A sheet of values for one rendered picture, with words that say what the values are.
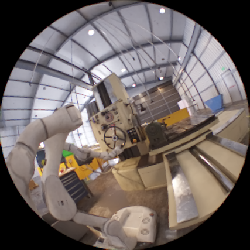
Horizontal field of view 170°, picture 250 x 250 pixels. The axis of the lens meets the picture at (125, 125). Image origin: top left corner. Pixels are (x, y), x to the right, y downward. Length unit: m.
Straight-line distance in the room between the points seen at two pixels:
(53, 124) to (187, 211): 0.79
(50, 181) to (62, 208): 0.14
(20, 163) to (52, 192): 0.24
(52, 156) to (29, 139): 0.25
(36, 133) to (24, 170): 0.11
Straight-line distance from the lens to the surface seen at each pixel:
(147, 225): 1.08
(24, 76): 9.61
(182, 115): 3.97
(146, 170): 1.65
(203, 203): 0.71
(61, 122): 0.33
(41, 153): 2.61
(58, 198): 0.46
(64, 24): 7.37
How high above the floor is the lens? 1.33
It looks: 4 degrees up
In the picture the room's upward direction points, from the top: 23 degrees counter-clockwise
